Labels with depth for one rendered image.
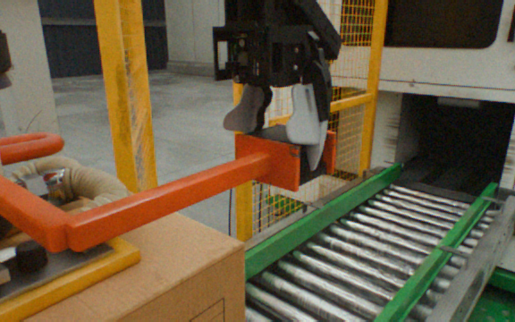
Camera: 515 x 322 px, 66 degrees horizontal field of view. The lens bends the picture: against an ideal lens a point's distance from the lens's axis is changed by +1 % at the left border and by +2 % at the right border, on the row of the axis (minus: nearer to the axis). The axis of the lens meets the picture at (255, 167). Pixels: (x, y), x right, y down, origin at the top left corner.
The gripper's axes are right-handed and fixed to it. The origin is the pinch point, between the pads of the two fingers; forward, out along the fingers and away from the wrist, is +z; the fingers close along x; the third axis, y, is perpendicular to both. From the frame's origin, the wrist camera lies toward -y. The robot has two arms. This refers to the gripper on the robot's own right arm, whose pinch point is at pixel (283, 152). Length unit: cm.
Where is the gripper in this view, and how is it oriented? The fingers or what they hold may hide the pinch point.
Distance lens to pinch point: 45.3
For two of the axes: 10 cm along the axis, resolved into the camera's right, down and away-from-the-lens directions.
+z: 0.1, 9.4, 3.3
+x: 7.7, 2.0, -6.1
